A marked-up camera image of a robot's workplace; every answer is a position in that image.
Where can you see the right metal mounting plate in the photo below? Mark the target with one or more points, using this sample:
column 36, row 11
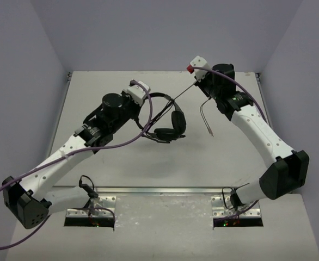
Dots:
column 223, row 209

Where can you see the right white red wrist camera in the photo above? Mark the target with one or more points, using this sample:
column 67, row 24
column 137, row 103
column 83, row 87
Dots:
column 199, row 65

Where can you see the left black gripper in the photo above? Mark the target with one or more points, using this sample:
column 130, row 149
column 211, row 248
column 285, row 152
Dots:
column 134, row 107

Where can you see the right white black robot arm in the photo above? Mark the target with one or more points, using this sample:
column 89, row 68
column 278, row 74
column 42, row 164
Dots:
column 286, row 168

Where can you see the black headphones with cable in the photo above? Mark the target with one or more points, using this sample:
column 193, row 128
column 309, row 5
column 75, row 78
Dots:
column 178, row 121

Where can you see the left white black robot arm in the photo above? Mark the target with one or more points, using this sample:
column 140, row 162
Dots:
column 31, row 199

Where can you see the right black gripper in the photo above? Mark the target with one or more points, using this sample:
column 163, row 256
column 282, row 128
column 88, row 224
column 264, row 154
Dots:
column 210, row 74

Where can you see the metal mounting plate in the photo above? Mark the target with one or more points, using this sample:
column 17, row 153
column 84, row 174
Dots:
column 97, row 208
column 223, row 209

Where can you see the aluminium rail table front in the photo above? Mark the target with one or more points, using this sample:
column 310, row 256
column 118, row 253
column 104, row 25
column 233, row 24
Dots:
column 159, row 190

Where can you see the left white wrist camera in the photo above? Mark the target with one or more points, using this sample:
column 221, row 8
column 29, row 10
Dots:
column 137, row 91

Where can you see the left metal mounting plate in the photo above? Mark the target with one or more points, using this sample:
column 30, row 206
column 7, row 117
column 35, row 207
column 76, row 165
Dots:
column 97, row 208

